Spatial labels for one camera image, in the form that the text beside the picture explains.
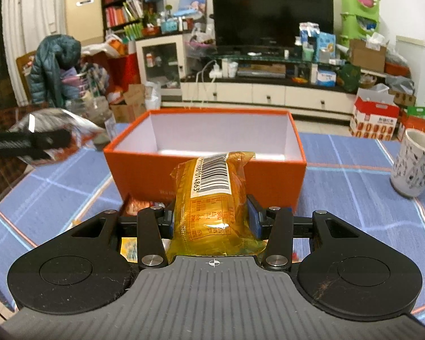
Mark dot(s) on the white refrigerator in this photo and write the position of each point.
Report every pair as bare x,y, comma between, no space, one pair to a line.
423,71

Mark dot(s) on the clear yellow snack packet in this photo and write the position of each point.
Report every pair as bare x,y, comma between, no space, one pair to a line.
205,219

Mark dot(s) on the white glass door cabinet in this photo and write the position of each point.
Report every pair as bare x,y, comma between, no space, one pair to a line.
161,67

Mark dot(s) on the green plastic storage rack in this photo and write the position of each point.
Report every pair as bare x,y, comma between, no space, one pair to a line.
356,21

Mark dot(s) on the white television stand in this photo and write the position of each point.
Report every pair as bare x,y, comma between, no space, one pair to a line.
269,94

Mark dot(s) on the silver red snack packet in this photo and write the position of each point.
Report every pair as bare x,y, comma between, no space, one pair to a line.
56,120

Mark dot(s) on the brown cardboard box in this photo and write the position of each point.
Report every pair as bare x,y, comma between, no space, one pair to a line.
366,58

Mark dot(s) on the dark bookshelf with books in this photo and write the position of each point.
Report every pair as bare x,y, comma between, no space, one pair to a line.
122,7

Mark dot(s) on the blue tissue box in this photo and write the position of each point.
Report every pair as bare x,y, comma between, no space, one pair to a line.
326,46

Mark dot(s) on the dark green bag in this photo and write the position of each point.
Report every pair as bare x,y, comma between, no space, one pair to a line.
349,77

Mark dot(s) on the red white printed carton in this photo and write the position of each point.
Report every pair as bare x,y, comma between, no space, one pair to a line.
373,120

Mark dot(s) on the blue checked tablecloth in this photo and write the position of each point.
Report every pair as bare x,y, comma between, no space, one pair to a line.
347,198

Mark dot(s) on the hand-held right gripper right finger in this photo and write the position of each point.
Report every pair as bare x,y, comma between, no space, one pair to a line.
253,216

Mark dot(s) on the orange cardboard box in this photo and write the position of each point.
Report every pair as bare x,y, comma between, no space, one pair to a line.
145,170

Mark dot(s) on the white curtain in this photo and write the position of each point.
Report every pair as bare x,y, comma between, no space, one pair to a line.
32,10

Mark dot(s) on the orange green carton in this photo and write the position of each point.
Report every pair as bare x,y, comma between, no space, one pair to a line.
416,118

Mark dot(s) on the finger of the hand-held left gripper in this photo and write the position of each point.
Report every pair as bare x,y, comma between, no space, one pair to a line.
39,141

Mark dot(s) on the black white patterned cup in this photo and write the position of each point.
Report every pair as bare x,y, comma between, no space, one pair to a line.
412,164

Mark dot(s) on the black flat television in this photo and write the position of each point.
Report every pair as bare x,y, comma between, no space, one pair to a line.
272,10

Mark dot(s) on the beige standing air conditioner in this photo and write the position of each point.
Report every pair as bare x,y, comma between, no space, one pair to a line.
83,14

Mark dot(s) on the open cardboard box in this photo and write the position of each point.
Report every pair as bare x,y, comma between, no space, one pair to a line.
129,104

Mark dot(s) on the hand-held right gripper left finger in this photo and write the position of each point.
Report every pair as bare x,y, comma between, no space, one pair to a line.
170,225

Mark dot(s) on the dark blue puffer jacket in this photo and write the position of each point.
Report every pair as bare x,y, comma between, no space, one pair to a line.
55,67

